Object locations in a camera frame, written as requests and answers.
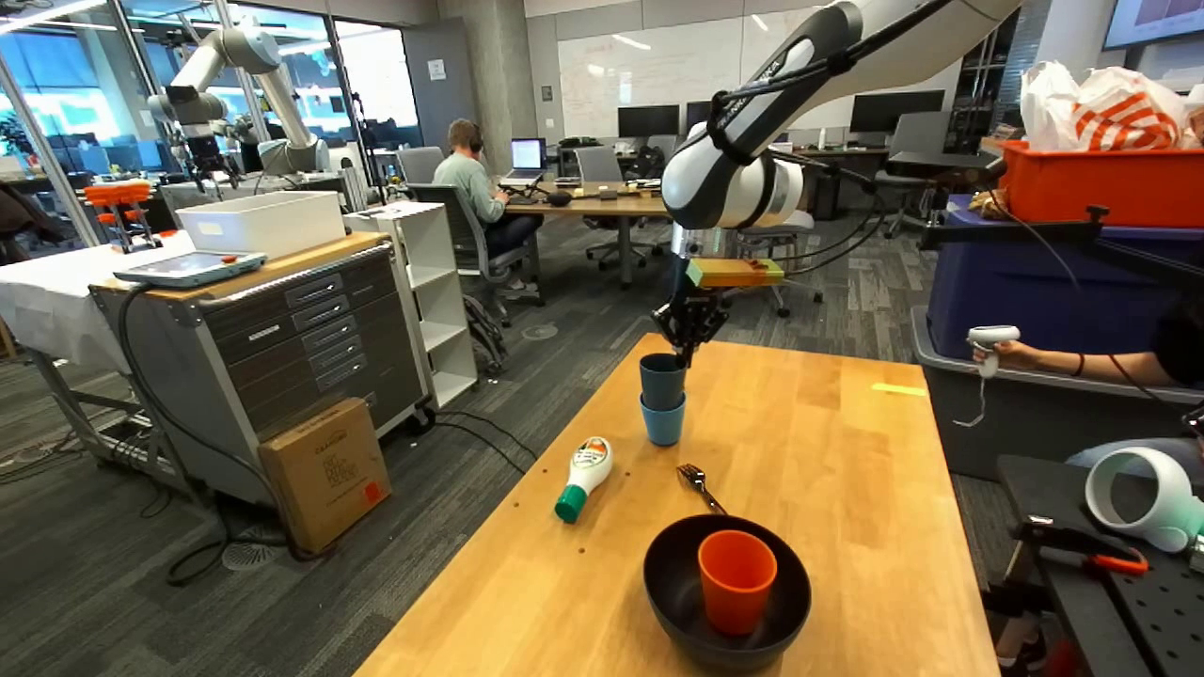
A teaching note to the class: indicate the grey drawer cabinet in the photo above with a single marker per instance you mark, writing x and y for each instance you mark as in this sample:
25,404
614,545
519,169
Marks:
249,362

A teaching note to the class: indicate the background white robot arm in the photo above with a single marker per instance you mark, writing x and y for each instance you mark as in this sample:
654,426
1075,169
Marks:
256,76

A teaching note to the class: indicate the brown cardboard box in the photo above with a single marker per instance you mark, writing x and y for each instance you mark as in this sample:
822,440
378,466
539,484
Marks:
325,474

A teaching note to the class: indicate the white mint tube device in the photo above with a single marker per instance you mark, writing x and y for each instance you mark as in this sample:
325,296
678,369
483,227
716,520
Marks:
1159,503

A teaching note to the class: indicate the closed grey laptop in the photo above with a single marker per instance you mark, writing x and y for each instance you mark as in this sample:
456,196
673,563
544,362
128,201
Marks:
188,267

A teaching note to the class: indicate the black bowl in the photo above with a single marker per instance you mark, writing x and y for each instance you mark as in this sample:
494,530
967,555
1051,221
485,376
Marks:
678,603

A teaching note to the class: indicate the white shelf unit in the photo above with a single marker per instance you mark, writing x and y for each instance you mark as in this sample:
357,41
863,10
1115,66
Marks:
434,302

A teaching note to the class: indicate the grey plastic bin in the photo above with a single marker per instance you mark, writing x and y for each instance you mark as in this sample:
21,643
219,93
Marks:
1003,417

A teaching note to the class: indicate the white handheld controller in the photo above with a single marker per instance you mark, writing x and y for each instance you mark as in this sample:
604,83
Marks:
989,336

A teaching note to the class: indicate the black desktop monitor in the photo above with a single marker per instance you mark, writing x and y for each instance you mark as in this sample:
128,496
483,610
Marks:
895,115
648,123
696,118

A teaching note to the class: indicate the white storage box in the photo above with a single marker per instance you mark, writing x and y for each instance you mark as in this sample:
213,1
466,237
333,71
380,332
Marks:
256,227

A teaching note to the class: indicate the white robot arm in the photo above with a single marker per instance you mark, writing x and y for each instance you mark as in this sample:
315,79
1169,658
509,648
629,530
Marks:
753,189

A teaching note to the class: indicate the wooden meeting table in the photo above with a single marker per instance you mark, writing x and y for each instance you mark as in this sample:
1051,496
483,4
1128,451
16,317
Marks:
604,206

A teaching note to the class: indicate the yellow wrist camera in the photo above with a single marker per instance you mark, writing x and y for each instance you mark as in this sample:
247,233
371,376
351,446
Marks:
738,276

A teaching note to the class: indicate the person in grey shirt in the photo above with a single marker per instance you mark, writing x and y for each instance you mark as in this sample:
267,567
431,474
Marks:
471,189

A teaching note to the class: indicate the operator forearm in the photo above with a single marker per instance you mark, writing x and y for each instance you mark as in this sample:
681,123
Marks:
1091,362

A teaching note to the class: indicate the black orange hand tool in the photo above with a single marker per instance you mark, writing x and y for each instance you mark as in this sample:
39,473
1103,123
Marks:
1077,549

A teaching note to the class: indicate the white bottle green cap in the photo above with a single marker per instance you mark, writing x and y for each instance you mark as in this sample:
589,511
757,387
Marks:
583,474

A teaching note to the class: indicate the black perforated workbench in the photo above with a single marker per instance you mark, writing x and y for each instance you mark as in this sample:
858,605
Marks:
1128,624

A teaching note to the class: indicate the orange plastic cup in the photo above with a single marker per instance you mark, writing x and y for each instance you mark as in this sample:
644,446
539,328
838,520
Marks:
738,589

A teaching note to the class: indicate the dark office chair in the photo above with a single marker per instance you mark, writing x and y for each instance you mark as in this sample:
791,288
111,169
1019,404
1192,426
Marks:
437,229

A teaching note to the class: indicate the light blue plastic cup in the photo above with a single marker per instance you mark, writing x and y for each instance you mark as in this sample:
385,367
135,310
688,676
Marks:
664,426

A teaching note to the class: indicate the orange plastic bin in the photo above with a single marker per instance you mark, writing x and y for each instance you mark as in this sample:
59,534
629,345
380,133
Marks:
1103,189

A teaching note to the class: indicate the white orange plastic bag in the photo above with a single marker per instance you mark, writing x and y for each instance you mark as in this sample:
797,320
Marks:
1115,115

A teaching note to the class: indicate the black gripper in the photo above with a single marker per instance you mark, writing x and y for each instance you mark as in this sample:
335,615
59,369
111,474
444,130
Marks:
688,320

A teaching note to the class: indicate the blue storage tub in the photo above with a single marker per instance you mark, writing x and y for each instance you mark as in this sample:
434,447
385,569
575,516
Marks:
1067,288

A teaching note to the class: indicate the dark blue plastic cup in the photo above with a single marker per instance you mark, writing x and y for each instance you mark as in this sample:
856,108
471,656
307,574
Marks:
664,382

